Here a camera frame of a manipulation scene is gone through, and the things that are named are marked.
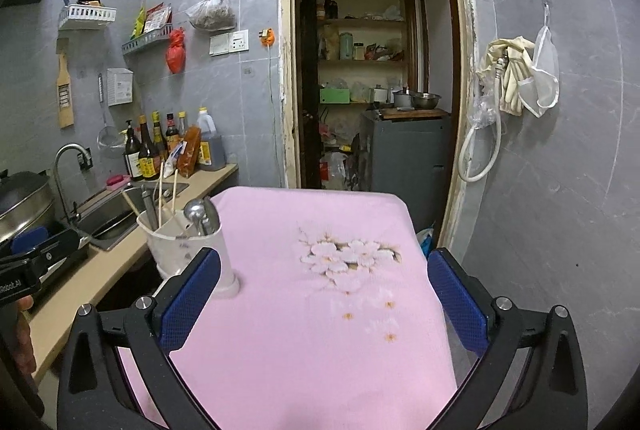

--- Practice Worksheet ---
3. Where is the white plastic utensil cup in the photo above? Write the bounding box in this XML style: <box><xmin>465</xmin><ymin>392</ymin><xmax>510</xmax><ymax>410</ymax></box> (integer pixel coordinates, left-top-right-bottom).
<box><xmin>137</xmin><ymin>208</ymin><xmax>241</xmax><ymax>298</ymax></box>

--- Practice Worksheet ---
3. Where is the wooden chopstick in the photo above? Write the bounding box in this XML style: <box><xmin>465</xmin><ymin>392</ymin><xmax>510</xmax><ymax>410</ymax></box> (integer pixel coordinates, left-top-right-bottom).
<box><xmin>170</xmin><ymin>170</ymin><xmax>179</xmax><ymax>216</ymax></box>
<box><xmin>156</xmin><ymin>161</ymin><xmax>164</xmax><ymax>230</ymax></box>

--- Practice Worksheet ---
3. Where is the large steel spoon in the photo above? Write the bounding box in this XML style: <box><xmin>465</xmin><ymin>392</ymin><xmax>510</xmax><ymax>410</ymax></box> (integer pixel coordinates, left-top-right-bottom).
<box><xmin>183</xmin><ymin>199</ymin><xmax>209</xmax><ymax>236</ymax></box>

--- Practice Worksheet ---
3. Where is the steel-handled spatula tool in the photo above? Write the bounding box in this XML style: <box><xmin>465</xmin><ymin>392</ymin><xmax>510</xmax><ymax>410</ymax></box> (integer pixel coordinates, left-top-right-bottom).
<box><xmin>141</xmin><ymin>187</ymin><xmax>158</xmax><ymax>232</ymax></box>

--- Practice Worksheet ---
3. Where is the person's left hand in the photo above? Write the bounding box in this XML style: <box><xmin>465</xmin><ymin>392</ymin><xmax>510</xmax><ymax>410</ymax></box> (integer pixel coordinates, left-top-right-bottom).
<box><xmin>13</xmin><ymin>296</ymin><xmax>37</xmax><ymax>377</ymax></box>

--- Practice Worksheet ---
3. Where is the wooden countertop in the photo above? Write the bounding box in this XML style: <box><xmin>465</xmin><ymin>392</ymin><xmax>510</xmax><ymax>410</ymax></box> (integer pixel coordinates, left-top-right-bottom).
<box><xmin>27</xmin><ymin>162</ymin><xmax>240</xmax><ymax>386</ymax></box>

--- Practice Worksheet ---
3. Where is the chrome faucet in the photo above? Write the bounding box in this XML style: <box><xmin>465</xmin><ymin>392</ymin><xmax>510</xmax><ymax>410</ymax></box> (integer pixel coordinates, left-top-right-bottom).
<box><xmin>51</xmin><ymin>143</ymin><xmax>93</xmax><ymax>223</ymax></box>

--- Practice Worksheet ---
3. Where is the steel sink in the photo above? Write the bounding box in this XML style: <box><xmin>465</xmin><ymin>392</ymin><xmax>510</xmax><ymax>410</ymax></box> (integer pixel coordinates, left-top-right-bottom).
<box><xmin>70</xmin><ymin>182</ymin><xmax>172</xmax><ymax>251</ymax></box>

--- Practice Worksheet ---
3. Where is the pink floral tablecloth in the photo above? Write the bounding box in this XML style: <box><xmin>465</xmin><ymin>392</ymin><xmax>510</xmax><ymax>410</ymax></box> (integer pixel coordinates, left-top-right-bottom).
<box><xmin>117</xmin><ymin>185</ymin><xmax>459</xmax><ymax>430</ymax></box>

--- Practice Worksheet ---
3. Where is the dark soy sauce bottle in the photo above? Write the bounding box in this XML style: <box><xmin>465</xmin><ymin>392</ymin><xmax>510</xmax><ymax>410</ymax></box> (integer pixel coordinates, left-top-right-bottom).
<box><xmin>139</xmin><ymin>115</ymin><xmax>160</xmax><ymax>181</ymax></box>

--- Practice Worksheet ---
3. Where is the orange snack bag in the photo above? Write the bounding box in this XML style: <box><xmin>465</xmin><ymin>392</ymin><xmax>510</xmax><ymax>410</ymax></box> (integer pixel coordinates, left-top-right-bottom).
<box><xmin>177</xmin><ymin>126</ymin><xmax>201</xmax><ymax>178</ymax></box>

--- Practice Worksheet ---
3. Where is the large oil jug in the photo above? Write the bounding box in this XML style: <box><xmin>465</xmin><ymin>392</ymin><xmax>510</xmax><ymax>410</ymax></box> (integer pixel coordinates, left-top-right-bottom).
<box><xmin>196</xmin><ymin>107</ymin><xmax>227</xmax><ymax>171</ymax></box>

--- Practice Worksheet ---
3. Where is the grey cabinet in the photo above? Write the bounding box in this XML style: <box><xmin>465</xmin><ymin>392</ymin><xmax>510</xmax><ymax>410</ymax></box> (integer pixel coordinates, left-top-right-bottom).
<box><xmin>358</xmin><ymin>110</ymin><xmax>450</xmax><ymax>232</ymax></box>

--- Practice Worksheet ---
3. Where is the wooden paddle board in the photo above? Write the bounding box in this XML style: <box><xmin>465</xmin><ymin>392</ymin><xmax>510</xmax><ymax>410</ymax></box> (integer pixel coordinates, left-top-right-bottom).
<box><xmin>55</xmin><ymin>38</ymin><xmax>74</xmax><ymax>129</ymax></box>

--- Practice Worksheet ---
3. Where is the steel bowl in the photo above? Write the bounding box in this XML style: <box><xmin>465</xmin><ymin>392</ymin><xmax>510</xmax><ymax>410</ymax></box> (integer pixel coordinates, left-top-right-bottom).
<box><xmin>411</xmin><ymin>92</ymin><xmax>440</xmax><ymax>109</ymax></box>

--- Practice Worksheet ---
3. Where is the clear plastic bag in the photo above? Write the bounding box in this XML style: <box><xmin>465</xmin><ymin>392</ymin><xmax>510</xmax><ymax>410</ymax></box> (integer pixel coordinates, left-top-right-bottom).
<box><xmin>518</xmin><ymin>1</ymin><xmax>560</xmax><ymax>118</ymax></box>

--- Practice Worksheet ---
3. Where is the green box on shelf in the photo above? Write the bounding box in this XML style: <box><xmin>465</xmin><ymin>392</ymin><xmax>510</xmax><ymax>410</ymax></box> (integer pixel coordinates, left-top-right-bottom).
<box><xmin>320</xmin><ymin>88</ymin><xmax>350</xmax><ymax>105</ymax></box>

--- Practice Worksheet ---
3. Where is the red plastic bag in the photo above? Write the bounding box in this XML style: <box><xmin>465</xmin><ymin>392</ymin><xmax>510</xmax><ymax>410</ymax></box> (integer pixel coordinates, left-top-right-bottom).
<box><xmin>165</xmin><ymin>28</ymin><xmax>186</xmax><ymax>74</ymax></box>

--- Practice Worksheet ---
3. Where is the hanging bag of spices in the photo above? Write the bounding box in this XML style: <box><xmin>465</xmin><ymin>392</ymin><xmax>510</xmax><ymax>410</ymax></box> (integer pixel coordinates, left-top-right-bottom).
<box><xmin>186</xmin><ymin>0</ymin><xmax>236</xmax><ymax>34</ymax></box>

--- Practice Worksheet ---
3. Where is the wire mesh strainer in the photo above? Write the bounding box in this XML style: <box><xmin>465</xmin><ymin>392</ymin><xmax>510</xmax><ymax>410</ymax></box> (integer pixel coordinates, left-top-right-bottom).
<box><xmin>96</xmin><ymin>72</ymin><xmax>125</xmax><ymax>157</ymax></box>

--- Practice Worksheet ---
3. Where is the white wall box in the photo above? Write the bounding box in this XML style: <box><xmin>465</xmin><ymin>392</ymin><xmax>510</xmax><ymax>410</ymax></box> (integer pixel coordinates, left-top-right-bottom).
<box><xmin>106</xmin><ymin>68</ymin><xmax>134</xmax><ymax>107</ymax></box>

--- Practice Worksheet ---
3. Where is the white hose loop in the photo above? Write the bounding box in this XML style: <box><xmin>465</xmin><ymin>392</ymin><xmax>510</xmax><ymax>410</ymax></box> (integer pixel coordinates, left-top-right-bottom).
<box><xmin>456</xmin><ymin>59</ymin><xmax>505</xmax><ymax>184</ymax></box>

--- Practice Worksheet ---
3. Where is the white wall basket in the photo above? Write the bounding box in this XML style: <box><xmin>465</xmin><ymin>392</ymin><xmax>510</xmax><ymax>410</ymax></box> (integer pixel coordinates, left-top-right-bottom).
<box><xmin>58</xmin><ymin>4</ymin><xmax>117</xmax><ymax>30</ymax></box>

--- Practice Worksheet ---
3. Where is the grey wall shelf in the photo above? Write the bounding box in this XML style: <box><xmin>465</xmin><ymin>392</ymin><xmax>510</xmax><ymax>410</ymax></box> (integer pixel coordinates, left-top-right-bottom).
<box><xmin>122</xmin><ymin>24</ymin><xmax>174</xmax><ymax>56</ymax></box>

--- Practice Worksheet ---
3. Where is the white wall socket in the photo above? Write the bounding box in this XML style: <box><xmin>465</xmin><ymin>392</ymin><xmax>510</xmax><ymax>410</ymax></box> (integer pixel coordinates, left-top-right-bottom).
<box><xmin>208</xmin><ymin>29</ymin><xmax>250</xmax><ymax>56</ymax></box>

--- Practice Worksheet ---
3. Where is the orange wall hook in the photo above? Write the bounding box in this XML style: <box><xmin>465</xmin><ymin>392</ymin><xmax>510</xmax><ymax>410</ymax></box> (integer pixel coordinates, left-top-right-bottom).
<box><xmin>258</xmin><ymin>28</ymin><xmax>276</xmax><ymax>49</ymax></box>

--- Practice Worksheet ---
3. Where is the wooden door frame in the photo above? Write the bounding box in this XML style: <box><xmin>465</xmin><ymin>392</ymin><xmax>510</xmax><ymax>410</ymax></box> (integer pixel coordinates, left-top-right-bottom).
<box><xmin>277</xmin><ymin>0</ymin><xmax>482</xmax><ymax>254</ymax></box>

